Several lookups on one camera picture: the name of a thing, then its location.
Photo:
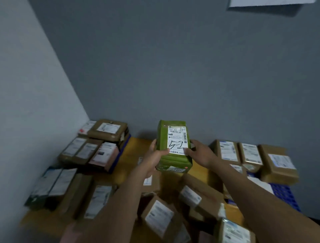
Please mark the person's left hand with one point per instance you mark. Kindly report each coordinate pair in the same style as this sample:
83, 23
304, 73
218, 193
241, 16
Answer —
152, 160

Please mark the person's right hand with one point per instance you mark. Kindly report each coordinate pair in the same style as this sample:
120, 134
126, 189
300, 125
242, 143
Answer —
203, 155

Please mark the small cardboard parcel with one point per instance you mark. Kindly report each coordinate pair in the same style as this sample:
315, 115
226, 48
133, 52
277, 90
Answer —
251, 154
73, 147
227, 151
87, 127

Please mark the small tall box white labels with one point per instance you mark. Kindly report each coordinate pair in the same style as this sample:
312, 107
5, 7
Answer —
155, 185

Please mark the light green parcel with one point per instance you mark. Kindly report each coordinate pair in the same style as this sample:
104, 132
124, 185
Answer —
162, 130

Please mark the box with black KARRIE band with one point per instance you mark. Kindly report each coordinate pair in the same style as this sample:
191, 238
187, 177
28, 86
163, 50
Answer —
107, 129

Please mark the box marked 3-3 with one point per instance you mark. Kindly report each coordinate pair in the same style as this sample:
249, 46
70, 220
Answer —
158, 217

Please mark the box of stack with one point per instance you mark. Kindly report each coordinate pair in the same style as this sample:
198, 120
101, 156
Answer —
98, 200
75, 195

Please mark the dark green box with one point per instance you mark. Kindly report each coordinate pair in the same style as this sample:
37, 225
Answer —
41, 185

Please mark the person's right forearm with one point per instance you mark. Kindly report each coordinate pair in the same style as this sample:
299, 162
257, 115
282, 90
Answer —
262, 205

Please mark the person's left forearm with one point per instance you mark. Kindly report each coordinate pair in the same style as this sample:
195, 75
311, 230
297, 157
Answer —
117, 210

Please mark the blue plastic grid pallet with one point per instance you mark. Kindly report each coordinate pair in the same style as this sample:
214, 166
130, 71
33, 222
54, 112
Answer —
122, 152
285, 195

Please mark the white paper note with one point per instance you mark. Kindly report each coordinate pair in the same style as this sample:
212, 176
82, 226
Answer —
261, 185

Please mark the white paper on wall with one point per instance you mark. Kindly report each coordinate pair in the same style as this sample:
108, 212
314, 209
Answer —
270, 2

